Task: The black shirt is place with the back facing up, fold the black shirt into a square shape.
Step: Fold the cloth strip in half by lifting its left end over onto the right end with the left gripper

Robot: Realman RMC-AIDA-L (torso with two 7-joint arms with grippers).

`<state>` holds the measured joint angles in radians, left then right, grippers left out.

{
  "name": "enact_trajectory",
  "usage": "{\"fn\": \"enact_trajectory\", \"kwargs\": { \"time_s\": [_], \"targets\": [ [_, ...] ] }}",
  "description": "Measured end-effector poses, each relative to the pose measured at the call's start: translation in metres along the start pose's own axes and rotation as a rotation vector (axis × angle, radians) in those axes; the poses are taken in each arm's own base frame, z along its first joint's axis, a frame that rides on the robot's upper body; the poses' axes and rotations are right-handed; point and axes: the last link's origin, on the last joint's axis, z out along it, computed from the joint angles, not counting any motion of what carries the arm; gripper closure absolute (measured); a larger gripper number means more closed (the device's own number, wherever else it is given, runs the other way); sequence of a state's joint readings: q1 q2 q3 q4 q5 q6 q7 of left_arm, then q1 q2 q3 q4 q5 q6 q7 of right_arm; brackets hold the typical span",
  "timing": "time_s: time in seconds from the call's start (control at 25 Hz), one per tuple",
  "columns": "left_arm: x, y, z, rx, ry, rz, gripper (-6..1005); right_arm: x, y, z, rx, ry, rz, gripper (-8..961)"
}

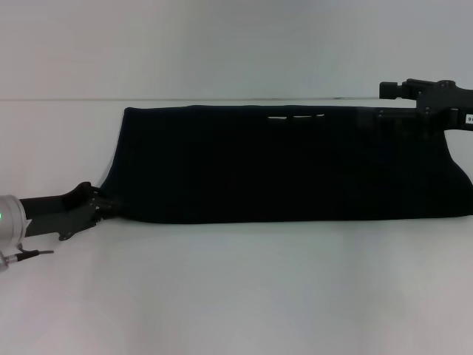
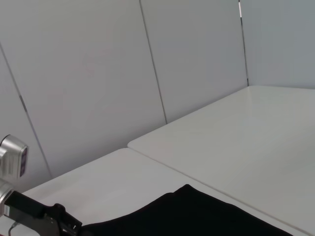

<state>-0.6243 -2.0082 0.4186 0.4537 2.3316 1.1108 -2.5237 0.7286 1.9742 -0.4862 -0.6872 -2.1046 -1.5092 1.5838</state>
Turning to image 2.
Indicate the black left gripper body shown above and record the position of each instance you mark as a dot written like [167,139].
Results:
[34,211]

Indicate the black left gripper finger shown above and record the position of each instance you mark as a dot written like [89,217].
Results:
[85,231]

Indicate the black shirt with FREE print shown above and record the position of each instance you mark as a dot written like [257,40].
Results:
[197,214]

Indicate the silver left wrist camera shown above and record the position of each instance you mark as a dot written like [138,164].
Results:
[12,157]

